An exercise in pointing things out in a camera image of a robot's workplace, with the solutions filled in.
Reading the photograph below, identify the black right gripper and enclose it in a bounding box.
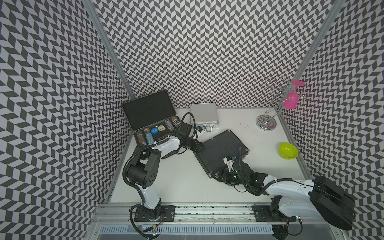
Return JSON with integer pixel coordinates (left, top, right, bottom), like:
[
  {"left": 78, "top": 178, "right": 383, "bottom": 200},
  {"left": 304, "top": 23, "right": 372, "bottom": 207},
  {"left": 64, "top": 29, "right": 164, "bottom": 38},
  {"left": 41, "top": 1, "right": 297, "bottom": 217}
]
[{"left": 210, "top": 168, "right": 249, "bottom": 187}]

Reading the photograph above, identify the small silver poker case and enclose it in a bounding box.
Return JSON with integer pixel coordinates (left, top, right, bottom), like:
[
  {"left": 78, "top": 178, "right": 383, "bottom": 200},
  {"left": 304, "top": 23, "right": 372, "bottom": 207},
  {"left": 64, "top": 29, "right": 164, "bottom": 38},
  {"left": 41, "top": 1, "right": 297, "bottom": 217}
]
[{"left": 190, "top": 103, "right": 220, "bottom": 132}]

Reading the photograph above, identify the black textured poker case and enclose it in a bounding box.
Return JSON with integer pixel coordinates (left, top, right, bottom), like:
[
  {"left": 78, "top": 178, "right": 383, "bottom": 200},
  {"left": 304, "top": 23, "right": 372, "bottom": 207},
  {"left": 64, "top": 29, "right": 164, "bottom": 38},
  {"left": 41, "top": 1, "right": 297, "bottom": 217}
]
[{"left": 194, "top": 130, "right": 250, "bottom": 178}]

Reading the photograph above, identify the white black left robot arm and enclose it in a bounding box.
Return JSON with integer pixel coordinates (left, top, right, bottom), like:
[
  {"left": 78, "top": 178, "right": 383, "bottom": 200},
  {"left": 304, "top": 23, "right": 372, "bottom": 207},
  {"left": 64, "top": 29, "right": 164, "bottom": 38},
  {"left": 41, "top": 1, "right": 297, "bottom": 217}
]
[{"left": 122, "top": 123, "right": 205, "bottom": 211}]

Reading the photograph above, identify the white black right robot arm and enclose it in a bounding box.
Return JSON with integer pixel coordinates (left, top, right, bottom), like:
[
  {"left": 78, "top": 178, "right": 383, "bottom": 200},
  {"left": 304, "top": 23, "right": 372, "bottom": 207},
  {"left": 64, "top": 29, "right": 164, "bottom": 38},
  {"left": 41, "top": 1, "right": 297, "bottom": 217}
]
[{"left": 212, "top": 162, "right": 356, "bottom": 231}]

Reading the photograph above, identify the large black poker case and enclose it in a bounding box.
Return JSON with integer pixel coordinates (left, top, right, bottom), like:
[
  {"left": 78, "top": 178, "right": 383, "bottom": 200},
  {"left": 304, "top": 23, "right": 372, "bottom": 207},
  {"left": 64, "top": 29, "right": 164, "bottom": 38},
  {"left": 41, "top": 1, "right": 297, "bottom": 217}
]
[{"left": 121, "top": 90, "right": 181, "bottom": 145}]

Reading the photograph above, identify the lime green plastic bowl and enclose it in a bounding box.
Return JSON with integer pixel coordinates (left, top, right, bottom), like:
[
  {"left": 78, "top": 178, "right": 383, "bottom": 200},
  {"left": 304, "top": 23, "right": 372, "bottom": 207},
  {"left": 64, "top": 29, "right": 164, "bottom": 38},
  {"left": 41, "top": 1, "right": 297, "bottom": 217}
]
[{"left": 279, "top": 143, "right": 299, "bottom": 160}]

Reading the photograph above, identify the chrome glass holder stand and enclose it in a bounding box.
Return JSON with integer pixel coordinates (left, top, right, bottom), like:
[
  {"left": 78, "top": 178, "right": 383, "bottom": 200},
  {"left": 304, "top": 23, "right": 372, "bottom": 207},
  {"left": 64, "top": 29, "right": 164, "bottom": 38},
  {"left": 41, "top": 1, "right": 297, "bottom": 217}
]
[{"left": 256, "top": 80, "right": 302, "bottom": 131}]

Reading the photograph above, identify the pink plastic wine glass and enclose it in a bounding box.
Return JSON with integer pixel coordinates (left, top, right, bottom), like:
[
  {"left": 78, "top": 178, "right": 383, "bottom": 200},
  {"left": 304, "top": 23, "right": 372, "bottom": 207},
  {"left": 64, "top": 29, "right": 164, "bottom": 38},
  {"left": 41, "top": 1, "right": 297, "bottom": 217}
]
[{"left": 283, "top": 80, "right": 306, "bottom": 110}]

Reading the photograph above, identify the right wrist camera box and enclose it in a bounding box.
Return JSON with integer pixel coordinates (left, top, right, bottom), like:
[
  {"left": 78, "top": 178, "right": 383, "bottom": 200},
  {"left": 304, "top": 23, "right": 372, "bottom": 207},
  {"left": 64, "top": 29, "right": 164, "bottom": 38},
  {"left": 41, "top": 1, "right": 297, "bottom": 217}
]
[{"left": 223, "top": 156, "right": 237, "bottom": 172}]

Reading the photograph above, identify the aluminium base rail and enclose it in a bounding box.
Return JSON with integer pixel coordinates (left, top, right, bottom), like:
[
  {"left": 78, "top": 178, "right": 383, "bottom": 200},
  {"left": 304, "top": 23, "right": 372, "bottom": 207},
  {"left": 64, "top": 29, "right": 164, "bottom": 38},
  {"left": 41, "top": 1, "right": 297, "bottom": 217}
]
[{"left": 84, "top": 204, "right": 349, "bottom": 240}]

